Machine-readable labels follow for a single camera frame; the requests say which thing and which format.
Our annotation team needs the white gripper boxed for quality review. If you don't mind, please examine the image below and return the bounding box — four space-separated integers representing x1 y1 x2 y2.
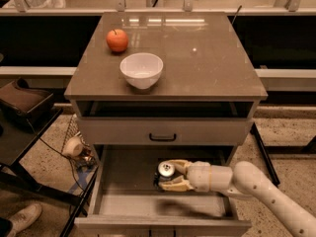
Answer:
158 159 233 193

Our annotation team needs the blue pepsi can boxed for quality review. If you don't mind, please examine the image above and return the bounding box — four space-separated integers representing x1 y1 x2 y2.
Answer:
154 161 176 186

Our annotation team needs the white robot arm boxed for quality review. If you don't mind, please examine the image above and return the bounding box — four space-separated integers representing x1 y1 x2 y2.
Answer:
156 159 316 237

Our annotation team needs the open middle drawer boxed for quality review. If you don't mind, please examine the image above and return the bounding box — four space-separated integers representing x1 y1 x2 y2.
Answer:
75 145 251 237

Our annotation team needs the closed upper drawer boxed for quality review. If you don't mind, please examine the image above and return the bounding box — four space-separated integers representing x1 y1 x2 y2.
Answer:
77 118 253 146

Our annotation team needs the grey cabinet with brown top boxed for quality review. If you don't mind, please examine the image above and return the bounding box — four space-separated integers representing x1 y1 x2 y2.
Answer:
63 11 269 156

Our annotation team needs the black stand leg with caster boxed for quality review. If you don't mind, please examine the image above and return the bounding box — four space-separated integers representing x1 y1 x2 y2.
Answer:
251 123 280 187

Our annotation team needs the white round device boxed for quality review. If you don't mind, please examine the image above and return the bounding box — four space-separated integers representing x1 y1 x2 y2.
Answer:
62 136 83 158

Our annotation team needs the white bowl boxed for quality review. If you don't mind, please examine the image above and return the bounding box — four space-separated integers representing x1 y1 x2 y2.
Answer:
119 52 164 90

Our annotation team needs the red apple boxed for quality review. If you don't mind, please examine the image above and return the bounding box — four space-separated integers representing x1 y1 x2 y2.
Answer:
106 29 128 52

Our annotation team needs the brown padded box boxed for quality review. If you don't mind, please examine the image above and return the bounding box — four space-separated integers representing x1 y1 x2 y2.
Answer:
0 78 54 125

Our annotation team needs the white sneaker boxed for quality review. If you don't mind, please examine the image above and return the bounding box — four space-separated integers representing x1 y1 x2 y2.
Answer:
6 203 42 237

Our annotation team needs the black side table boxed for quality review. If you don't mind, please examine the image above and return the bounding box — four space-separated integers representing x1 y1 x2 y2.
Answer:
0 108 95 237

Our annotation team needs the black drawer handle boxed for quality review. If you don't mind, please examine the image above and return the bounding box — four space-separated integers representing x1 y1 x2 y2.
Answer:
148 133 177 142

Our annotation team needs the black cable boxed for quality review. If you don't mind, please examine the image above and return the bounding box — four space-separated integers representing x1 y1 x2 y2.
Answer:
26 118 87 196

